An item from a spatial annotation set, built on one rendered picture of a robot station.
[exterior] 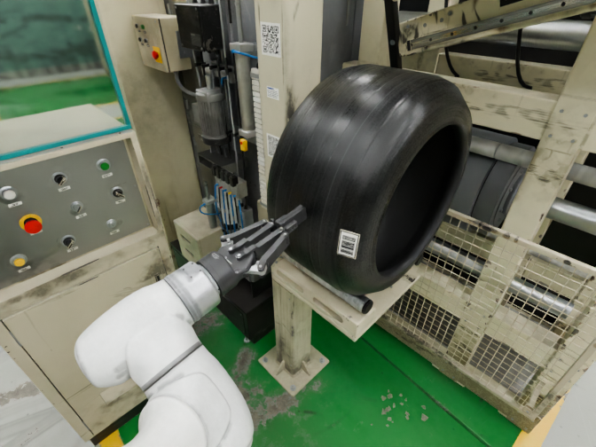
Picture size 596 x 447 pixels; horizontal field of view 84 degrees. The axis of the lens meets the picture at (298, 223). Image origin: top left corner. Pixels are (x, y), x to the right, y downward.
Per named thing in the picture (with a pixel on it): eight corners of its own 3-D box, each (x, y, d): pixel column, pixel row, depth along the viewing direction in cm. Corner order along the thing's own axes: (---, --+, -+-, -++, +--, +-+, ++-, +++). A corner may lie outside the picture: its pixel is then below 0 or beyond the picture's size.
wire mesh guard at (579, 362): (344, 292, 176) (358, 173, 135) (346, 290, 177) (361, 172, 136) (532, 421, 124) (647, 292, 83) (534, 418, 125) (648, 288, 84)
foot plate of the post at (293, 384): (257, 361, 177) (257, 356, 174) (294, 331, 192) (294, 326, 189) (293, 397, 161) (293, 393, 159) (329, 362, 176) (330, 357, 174)
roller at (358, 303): (276, 250, 110) (286, 240, 111) (281, 257, 113) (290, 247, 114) (363, 311, 89) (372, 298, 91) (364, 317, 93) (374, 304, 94)
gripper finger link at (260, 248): (233, 254, 59) (238, 258, 58) (280, 223, 64) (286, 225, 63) (238, 269, 62) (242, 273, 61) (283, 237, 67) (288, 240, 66)
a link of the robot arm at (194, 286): (155, 269, 55) (187, 248, 57) (175, 301, 61) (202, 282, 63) (184, 299, 49) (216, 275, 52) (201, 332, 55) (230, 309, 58)
